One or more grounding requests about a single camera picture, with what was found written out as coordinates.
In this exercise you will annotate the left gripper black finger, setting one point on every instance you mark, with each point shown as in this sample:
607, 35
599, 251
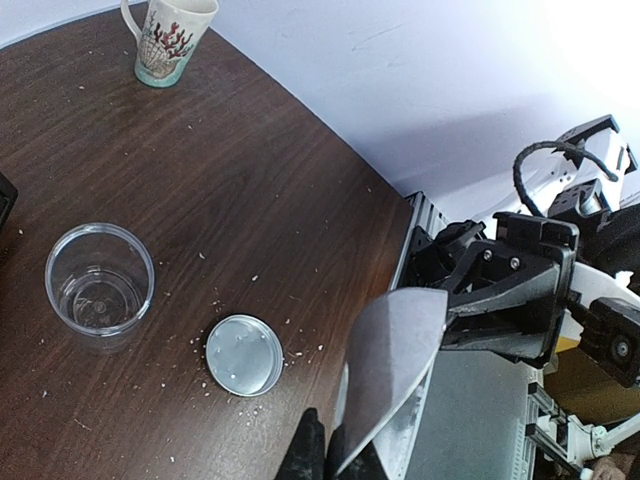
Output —
305, 456

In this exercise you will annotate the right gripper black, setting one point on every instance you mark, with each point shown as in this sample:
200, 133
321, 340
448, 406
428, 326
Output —
508, 295

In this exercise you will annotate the metal scoop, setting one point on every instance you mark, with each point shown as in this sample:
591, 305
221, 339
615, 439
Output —
390, 347

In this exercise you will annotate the clear plastic jar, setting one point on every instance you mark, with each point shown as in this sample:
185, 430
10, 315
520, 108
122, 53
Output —
100, 280

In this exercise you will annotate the black three-compartment candy tray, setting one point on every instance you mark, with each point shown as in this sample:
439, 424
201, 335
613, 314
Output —
8, 197

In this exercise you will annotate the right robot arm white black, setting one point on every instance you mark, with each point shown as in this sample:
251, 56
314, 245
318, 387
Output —
577, 178

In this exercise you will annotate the round metal jar lid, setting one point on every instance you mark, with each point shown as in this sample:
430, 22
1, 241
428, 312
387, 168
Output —
244, 355

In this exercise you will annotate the ceramic mug coral pattern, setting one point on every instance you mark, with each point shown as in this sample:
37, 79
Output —
168, 37

